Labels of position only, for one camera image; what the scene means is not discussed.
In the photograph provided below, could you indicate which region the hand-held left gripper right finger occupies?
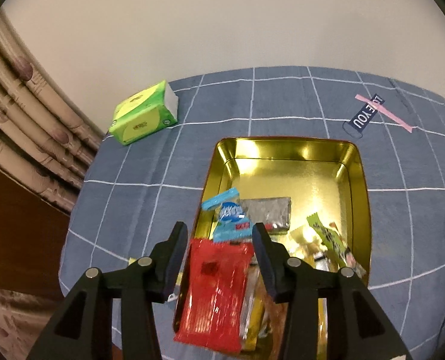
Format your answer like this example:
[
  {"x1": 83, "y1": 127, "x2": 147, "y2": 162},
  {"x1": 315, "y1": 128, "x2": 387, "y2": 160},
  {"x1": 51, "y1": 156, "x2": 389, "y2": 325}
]
[{"x1": 252, "y1": 223, "x2": 414, "y2": 360}]

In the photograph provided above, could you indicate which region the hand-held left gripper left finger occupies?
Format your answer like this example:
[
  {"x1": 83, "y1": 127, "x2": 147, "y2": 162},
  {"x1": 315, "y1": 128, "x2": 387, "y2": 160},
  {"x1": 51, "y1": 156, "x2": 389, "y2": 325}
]
[{"x1": 27, "y1": 221, "x2": 188, "y2": 360}]

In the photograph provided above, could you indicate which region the clear packet of orange cookies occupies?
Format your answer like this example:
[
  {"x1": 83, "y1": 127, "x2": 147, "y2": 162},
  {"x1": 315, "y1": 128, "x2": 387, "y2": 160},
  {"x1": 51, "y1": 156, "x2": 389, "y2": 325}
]
[{"x1": 288, "y1": 225, "x2": 330, "y2": 259}]

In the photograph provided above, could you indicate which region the white and navy snack packet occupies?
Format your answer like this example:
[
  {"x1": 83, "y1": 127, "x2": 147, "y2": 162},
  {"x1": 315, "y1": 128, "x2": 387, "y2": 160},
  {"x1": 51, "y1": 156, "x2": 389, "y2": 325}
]
[{"x1": 312, "y1": 251, "x2": 339, "y2": 271}]

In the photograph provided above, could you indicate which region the red snack packet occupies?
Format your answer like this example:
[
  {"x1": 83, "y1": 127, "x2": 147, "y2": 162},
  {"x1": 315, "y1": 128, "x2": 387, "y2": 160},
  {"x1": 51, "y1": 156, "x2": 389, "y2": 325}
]
[{"x1": 173, "y1": 238, "x2": 255, "y2": 353}]

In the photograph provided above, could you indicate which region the grey foil snack packet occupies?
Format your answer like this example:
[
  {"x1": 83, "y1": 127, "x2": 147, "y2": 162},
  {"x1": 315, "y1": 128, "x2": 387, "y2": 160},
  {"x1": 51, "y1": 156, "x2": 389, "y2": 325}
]
[{"x1": 241, "y1": 197, "x2": 292, "y2": 235}]

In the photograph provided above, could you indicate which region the blue candy wrapper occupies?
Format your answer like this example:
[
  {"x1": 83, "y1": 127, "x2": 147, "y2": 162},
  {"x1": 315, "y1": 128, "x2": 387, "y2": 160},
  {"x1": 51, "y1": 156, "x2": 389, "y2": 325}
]
[{"x1": 201, "y1": 188, "x2": 254, "y2": 244}]

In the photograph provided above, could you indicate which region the small green candy packet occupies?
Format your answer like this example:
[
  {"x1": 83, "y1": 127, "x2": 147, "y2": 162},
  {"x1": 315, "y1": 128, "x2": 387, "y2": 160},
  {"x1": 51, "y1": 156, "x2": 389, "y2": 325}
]
[{"x1": 307, "y1": 212, "x2": 367, "y2": 276}]

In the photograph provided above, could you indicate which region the red tin box gold interior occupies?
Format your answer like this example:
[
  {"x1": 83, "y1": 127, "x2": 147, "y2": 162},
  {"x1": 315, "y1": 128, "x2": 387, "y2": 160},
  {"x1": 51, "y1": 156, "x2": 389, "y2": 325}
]
[{"x1": 172, "y1": 137, "x2": 370, "y2": 360}]

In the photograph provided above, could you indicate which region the blue checked tablecloth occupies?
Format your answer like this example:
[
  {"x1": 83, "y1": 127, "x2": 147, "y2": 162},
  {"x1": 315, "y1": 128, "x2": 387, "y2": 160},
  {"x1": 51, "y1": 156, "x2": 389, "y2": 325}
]
[{"x1": 57, "y1": 67, "x2": 445, "y2": 360}]

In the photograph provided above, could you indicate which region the green tissue pack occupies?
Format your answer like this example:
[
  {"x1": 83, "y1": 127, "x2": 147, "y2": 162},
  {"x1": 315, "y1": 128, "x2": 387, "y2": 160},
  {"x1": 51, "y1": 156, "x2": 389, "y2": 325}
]
[{"x1": 109, "y1": 80, "x2": 179, "y2": 146}]

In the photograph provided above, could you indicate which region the brown wooden cabinet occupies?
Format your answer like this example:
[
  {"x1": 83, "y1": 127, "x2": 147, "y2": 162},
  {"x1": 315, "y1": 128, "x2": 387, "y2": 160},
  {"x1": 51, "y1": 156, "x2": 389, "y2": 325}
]
[{"x1": 0, "y1": 159, "x2": 75, "y2": 289}]

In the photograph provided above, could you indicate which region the patterned beige cloth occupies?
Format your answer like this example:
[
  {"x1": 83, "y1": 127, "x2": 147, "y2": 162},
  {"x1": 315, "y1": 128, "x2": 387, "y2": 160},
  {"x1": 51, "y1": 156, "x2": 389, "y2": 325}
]
[{"x1": 0, "y1": 284, "x2": 67, "y2": 360}]

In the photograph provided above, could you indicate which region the long dark fabric label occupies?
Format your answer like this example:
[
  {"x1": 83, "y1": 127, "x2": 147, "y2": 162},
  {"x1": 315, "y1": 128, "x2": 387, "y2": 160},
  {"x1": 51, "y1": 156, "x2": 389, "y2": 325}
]
[{"x1": 342, "y1": 94, "x2": 386, "y2": 137}]

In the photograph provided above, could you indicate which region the pink tape strip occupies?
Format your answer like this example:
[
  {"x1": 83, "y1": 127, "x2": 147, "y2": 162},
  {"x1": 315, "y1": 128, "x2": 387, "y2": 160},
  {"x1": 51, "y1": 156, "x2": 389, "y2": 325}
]
[{"x1": 355, "y1": 94, "x2": 416, "y2": 134}]

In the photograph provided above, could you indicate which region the beige patterned curtain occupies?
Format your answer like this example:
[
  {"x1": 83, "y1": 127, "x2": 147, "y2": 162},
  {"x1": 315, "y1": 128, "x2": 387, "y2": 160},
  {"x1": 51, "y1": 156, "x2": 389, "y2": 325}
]
[{"x1": 0, "y1": 7, "x2": 107, "y2": 214}]

